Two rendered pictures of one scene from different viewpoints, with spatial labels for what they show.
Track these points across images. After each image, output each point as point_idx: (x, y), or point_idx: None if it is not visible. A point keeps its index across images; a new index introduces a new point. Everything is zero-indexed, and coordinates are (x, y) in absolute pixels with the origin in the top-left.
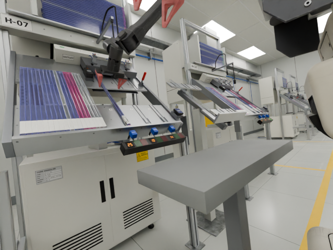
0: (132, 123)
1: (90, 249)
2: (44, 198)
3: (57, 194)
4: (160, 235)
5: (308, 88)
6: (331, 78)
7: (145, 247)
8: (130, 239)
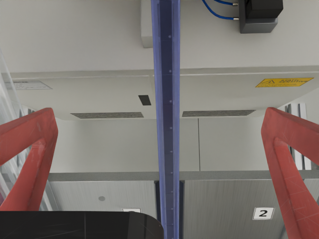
0: None
1: (125, 117)
2: (31, 97)
3: (53, 96)
4: (237, 136)
5: None
6: None
7: (204, 141)
8: None
